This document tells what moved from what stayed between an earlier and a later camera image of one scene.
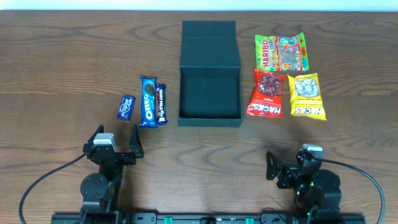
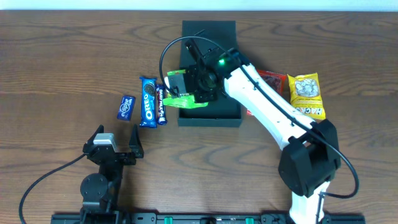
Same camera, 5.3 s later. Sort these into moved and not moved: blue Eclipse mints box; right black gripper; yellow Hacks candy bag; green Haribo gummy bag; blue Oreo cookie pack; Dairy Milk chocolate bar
Moved: green Haribo gummy bag; right black gripper
Not moved: blue Eclipse mints box; blue Oreo cookie pack; Dairy Milk chocolate bar; yellow Hacks candy bag
